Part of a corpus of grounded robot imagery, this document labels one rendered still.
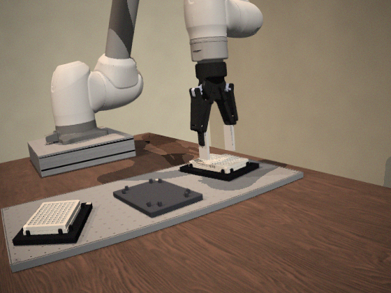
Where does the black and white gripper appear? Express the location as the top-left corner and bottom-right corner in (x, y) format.
(189, 62), (238, 160)

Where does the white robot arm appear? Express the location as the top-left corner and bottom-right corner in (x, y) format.
(44, 0), (263, 144)

